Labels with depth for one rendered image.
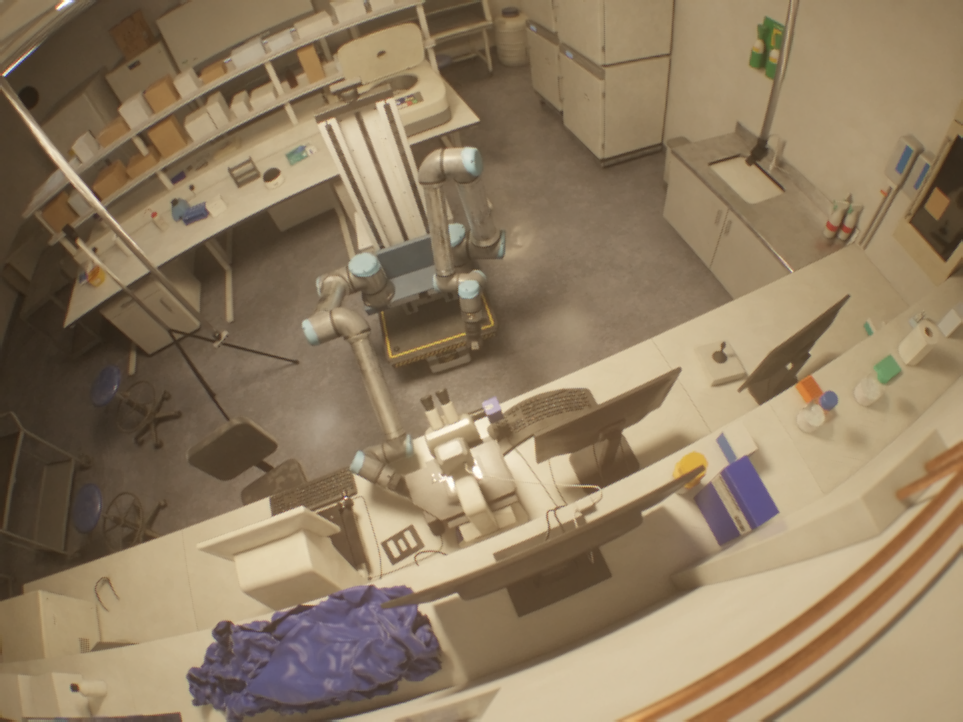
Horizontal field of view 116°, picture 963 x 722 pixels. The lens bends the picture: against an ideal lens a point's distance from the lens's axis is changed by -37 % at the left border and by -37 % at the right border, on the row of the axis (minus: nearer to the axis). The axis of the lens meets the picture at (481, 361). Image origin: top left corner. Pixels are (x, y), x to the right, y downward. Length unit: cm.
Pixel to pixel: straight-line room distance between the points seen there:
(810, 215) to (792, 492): 204
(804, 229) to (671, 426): 159
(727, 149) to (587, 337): 165
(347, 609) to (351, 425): 192
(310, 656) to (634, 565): 92
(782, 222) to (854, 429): 162
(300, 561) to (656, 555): 107
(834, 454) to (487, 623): 120
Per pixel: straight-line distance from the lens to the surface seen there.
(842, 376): 185
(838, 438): 173
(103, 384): 380
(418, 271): 265
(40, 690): 239
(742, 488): 119
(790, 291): 270
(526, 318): 322
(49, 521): 475
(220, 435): 234
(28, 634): 297
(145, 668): 203
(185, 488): 375
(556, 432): 150
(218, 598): 242
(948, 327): 232
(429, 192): 200
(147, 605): 276
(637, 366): 218
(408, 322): 297
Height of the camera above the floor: 264
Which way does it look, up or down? 59 degrees down
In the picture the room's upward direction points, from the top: 17 degrees counter-clockwise
